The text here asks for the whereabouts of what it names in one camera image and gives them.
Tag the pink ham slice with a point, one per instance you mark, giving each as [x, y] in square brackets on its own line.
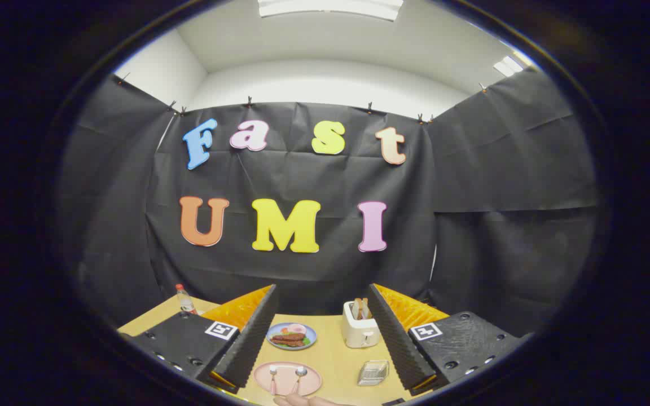
[298, 329]

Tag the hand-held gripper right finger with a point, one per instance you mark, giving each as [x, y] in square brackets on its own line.
[398, 344]

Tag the brown sausage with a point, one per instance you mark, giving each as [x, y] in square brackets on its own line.
[288, 342]
[290, 336]

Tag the brown toast slice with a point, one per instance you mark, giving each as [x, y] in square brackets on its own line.
[365, 308]
[356, 308]

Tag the small ceiling light panel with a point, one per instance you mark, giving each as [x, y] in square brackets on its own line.
[508, 66]

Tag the pink plate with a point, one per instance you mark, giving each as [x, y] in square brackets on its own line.
[285, 379]

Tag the white toaster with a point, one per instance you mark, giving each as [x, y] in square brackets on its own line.
[359, 332]

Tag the blue plate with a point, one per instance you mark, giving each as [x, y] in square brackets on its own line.
[308, 340]

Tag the large ceiling light panel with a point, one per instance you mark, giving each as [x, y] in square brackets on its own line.
[330, 7]

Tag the clear bottle with red cap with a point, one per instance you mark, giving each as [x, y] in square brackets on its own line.
[185, 303]

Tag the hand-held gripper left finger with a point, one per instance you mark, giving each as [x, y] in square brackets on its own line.
[246, 344]

